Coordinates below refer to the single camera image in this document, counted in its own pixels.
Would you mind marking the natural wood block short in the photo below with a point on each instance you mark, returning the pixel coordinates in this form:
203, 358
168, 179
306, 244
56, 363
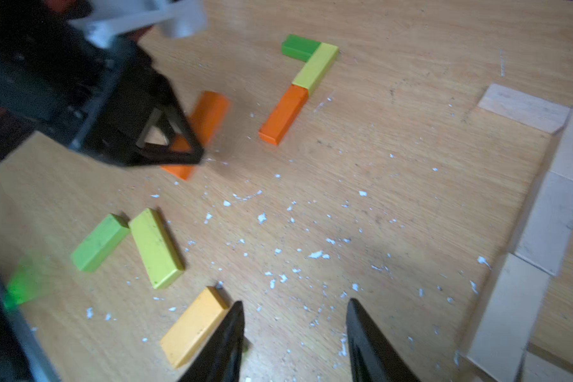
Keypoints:
536, 369

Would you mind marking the dark orange block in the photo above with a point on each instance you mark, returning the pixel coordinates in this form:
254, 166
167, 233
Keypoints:
283, 115

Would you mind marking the light green block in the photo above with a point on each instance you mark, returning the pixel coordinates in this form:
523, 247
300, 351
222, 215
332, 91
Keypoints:
100, 243

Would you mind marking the natural wood block printed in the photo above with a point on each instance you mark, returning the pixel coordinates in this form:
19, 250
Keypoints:
526, 109

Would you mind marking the dark green block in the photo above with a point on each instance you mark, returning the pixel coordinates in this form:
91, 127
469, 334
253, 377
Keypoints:
299, 48

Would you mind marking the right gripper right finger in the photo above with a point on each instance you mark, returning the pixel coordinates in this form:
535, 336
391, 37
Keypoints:
372, 357

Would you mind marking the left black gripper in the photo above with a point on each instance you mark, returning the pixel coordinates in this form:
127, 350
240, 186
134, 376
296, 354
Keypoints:
99, 102

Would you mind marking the yellow-green block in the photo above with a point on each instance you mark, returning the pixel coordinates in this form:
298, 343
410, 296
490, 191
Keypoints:
314, 70

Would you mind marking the front aluminium rail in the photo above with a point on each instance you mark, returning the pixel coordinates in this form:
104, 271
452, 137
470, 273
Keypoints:
21, 356

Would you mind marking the yellow block small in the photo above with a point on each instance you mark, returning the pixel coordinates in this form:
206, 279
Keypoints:
187, 335

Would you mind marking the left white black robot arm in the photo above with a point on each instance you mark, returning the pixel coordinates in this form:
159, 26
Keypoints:
103, 22

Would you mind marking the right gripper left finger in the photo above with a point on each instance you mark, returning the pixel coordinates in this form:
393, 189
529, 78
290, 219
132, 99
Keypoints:
221, 357

